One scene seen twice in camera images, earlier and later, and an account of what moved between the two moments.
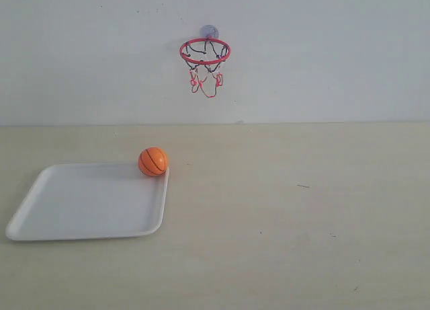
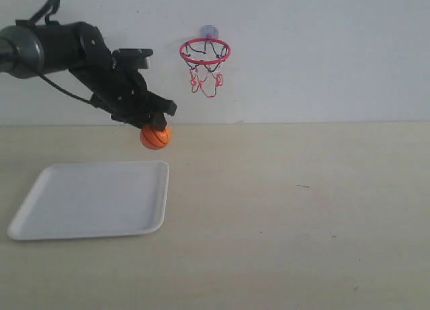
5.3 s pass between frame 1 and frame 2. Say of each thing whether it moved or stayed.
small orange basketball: moved
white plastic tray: stayed
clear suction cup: stayed
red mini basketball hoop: stayed
